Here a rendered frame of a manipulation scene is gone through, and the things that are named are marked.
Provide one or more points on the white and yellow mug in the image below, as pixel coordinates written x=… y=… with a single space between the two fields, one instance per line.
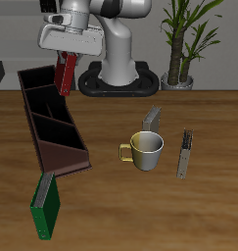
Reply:
x=144 y=151

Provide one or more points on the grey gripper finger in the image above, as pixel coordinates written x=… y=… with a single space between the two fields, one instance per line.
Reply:
x=78 y=58
x=61 y=57

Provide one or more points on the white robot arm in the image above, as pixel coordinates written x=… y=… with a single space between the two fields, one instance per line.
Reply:
x=118 y=49

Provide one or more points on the green book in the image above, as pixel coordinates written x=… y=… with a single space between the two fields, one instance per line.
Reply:
x=45 y=209

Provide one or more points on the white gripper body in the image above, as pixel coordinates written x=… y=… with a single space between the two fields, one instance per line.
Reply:
x=71 y=40

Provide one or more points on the pot plant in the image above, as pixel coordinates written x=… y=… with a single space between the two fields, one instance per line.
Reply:
x=183 y=42

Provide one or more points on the dark brown desk caddy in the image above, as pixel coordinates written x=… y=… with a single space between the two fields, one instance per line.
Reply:
x=53 y=128

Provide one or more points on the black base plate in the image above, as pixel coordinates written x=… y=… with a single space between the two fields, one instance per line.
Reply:
x=118 y=85

